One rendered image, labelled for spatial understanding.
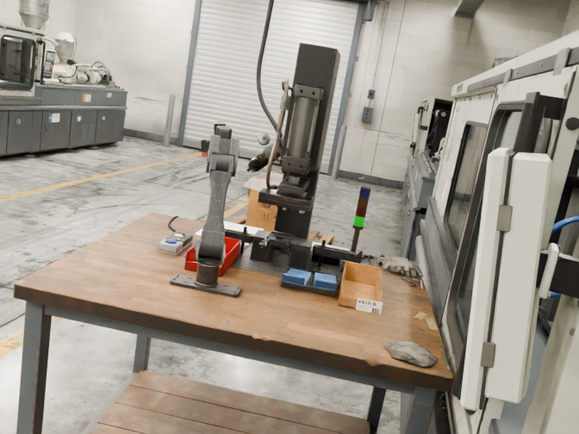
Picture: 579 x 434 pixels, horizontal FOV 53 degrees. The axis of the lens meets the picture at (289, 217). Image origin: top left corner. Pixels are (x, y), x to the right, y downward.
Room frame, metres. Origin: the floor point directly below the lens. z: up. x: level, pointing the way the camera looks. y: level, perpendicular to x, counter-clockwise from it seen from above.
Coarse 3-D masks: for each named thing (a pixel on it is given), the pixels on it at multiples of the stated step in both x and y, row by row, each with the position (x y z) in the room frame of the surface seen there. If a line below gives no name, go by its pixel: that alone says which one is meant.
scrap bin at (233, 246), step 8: (200, 240) 1.84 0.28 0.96; (224, 240) 1.94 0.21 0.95; (232, 240) 1.93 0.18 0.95; (240, 240) 1.93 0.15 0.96; (192, 248) 1.75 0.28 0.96; (232, 248) 1.93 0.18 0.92; (192, 256) 1.76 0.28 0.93; (232, 256) 1.81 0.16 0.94; (192, 264) 1.70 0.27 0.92; (224, 264) 1.70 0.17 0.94; (224, 272) 1.72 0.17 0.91
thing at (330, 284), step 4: (316, 276) 1.78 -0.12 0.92; (320, 276) 1.79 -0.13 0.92; (324, 276) 1.80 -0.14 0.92; (328, 276) 1.80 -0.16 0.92; (332, 276) 1.81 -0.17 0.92; (316, 280) 1.67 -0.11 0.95; (320, 280) 1.67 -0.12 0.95; (324, 280) 1.76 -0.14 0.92; (328, 280) 1.77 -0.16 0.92; (332, 280) 1.77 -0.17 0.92; (316, 284) 1.68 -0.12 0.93; (320, 284) 1.68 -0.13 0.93; (324, 284) 1.68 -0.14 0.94; (328, 284) 1.68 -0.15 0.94; (332, 284) 1.67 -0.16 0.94; (336, 284) 1.67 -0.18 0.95; (324, 288) 1.68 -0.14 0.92; (328, 288) 1.68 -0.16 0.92; (332, 288) 1.68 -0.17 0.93; (336, 288) 1.68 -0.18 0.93
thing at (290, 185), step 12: (288, 180) 2.04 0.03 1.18; (300, 180) 2.14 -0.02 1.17; (264, 192) 1.93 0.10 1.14; (276, 192) 1.94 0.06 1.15; (288, 192) 1.90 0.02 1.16; (300, 192) 1.90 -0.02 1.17; (276, 204) 1.92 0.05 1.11; (288, 204) 1.91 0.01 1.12; (300, 204) 1.91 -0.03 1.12; (312, 204) 2.00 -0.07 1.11
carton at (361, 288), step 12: (348, 264) 1.86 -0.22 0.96; (360, 264) 1.86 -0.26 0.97; (348, 276) 1.86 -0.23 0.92; (360, 276) 1.86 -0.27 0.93; (372, 276) 1.85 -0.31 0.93; (348, 288) 1.77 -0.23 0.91; (360, 288) 1.79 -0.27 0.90; (372, 288) 1.82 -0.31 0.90; (348, 300) 1.61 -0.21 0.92; (360, 300) 1.61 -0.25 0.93; (372, 300) 1.70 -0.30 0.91; (372, 312) 1.61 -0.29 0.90
